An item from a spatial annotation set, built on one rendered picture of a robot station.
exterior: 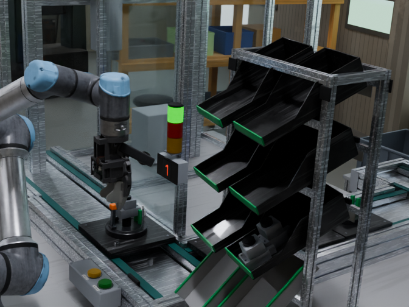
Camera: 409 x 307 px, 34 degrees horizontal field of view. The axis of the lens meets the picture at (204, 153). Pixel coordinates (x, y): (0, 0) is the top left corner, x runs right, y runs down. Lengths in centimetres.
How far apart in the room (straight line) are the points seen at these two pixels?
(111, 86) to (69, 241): 75
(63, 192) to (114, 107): 110
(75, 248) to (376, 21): 507
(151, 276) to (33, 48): 112
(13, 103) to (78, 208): 88
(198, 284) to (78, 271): 40
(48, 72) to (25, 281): 58
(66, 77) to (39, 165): 128
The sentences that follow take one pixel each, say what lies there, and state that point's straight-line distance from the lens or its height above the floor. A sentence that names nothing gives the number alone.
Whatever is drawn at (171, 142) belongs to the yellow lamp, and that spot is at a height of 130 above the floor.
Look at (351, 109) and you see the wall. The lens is 718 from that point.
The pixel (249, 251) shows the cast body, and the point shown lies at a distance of 153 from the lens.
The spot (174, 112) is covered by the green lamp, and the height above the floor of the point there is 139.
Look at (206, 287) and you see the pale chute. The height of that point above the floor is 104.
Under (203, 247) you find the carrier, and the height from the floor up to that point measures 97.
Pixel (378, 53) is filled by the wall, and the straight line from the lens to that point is 681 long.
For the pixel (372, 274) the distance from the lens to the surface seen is 235.
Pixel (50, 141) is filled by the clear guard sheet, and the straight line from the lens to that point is 320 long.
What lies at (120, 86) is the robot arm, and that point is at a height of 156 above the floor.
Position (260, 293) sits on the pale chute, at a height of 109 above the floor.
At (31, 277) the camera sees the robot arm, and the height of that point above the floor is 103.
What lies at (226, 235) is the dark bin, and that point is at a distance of 168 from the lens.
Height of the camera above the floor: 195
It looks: 19 degrees down
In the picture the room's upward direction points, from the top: 3 degrees clockwise
